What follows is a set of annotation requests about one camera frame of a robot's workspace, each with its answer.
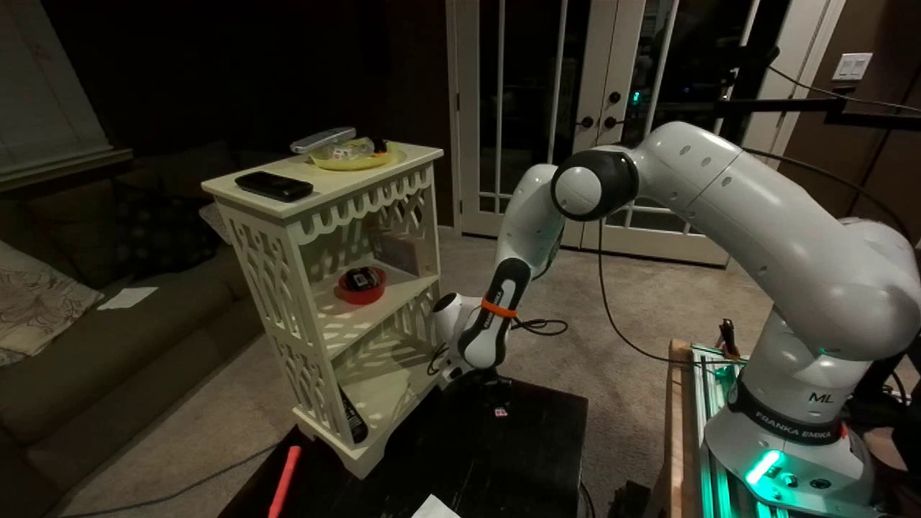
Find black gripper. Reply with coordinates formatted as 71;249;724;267
426;344;482;388

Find white lattice shelf unit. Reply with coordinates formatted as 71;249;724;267
197;141;458;480

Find black remote control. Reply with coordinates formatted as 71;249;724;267
337;387;370;447

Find red bowl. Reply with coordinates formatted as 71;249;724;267
327;264;389;309

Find white paper sheet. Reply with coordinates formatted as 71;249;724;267
95;283;160;315
407;492;464;518

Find red stick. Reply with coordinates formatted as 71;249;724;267
264;440;304;518

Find black phone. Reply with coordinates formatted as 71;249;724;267
232;170;317;206

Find metal mounting rails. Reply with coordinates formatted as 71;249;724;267
690;344;772;518

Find grey fabric couch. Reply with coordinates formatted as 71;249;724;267
0;141;281;518

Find white french double door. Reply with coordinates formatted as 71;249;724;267
443;0;845;272

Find patterned cushion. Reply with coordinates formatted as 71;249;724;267
0;239;105;370

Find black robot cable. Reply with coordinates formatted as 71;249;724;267
501;239;674;370

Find wooden base frame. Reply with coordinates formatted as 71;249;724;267
661;339;701;518

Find black camera stand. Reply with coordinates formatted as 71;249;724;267
659;0;921;148

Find white wall plate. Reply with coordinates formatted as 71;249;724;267
829;49;877;85

